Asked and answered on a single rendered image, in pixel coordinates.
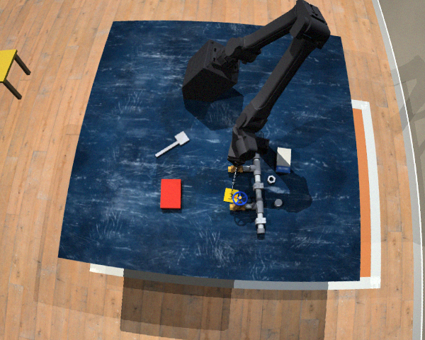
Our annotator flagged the red rectangular block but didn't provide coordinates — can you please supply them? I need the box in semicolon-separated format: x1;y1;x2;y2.
161;179;181;210

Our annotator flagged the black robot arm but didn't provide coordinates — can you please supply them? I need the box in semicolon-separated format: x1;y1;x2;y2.
210;0;331;161

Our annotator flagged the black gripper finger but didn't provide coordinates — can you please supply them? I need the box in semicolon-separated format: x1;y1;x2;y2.
228;160;246;167

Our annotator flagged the yellow tag with metal chain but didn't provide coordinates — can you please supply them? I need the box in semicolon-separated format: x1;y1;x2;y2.
224;188;238;203

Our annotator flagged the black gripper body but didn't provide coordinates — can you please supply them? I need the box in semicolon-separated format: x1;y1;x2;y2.
227;139;240;162

